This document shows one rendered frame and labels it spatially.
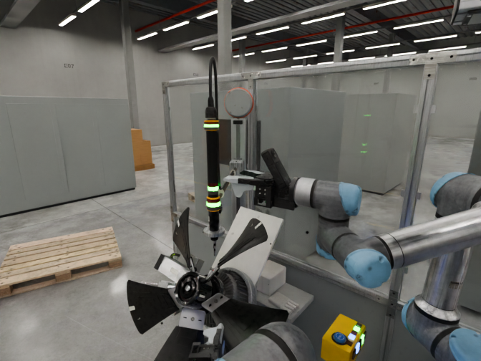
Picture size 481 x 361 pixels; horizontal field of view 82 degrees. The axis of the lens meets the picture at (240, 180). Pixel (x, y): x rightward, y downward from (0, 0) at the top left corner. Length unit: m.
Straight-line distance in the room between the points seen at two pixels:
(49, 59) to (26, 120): 7.24
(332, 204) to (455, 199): 0.35
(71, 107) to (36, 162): 1.19
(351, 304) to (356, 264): 1.05
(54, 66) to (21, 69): 1.03
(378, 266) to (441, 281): 0.41
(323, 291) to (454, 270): 0.85
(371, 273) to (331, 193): 0.19
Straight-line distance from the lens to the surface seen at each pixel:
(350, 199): 0.69
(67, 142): 6.33
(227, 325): 1.00
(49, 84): 13.11
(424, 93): 1.30
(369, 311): 1.63
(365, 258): 0.61
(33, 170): 6.28
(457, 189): 0.92
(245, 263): 1.31
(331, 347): 1.16
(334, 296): 1.68
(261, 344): 0.51
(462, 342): 1.01
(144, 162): 9.19
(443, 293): 1.02
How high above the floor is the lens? 1.85
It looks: 15 degrees down
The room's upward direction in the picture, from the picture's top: straight up
